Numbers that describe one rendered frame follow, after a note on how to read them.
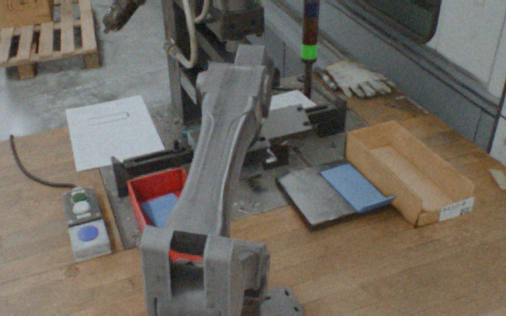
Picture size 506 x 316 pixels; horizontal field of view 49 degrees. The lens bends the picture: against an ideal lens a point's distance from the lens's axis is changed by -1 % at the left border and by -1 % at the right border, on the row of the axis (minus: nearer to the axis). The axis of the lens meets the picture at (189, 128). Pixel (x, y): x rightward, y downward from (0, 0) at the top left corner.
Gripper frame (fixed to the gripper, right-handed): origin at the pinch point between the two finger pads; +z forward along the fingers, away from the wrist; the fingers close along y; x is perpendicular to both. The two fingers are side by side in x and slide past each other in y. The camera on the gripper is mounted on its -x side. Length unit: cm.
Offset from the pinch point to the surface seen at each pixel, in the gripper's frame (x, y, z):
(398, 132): -47, 8, 22
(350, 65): -58, 39, 44
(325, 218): -20.3, -7.6, 16.6
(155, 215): 9.7, 3.9, 24.5
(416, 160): -47, 0, 21
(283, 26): -75, 99, 104
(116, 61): -18, 192, 240
